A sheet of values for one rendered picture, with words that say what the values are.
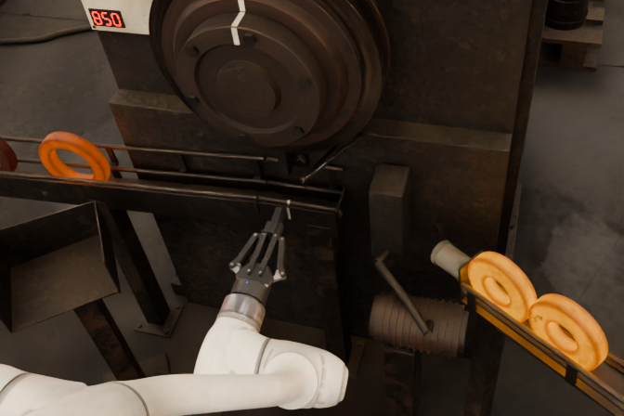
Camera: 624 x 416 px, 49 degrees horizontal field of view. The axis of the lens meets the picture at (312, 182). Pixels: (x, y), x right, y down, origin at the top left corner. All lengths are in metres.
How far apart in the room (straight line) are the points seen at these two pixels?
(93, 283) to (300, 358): 0.65
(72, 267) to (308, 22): 0.91
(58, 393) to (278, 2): 0.71
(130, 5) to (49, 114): 1.80
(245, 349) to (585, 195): 1.63
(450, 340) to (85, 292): 0.86
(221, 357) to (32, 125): 2.15
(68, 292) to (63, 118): 1.62
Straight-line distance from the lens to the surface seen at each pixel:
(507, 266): 1.41
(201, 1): 1.28
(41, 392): 0.88
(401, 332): 1.64
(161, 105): 1.71
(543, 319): 1.41
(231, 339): 1.36
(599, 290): 2.40
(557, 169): 2.73
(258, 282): 1.43
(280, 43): 1.20
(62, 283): 1.79
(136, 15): 1.60
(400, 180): 1.53
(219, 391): 1.12
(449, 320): 1.63
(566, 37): 3.13
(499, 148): 1.50
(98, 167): 1.83
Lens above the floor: 1.90
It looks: 46 degrees down
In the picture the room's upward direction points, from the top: 8 degrees counter-clockwise
